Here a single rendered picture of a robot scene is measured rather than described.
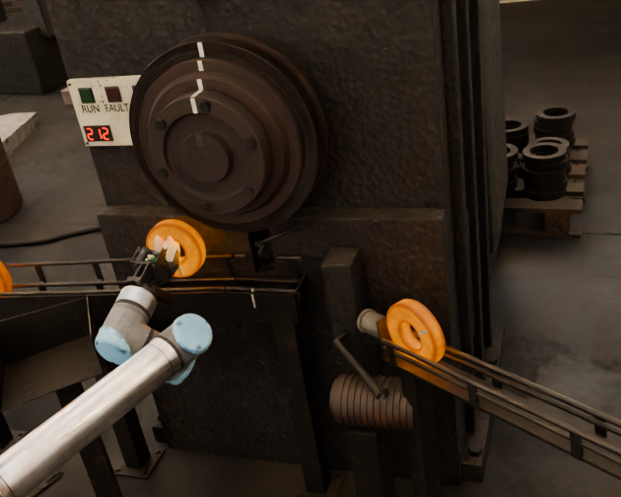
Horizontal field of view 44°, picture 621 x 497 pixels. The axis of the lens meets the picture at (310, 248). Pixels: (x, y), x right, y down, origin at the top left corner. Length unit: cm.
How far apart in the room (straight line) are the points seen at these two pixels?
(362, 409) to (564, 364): 108
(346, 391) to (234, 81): 77
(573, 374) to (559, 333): 23
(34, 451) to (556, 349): 189
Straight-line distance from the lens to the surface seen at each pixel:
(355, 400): 189
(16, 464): 151
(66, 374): 208
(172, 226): 197
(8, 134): 597
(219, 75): 171
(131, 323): 179
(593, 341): 291
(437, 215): 186
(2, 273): 243
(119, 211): 219
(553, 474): 241
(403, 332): 176
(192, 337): 166
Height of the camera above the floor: 172
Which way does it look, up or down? 29 degrees down
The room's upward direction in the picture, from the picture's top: 9 degrees counter-clockwise
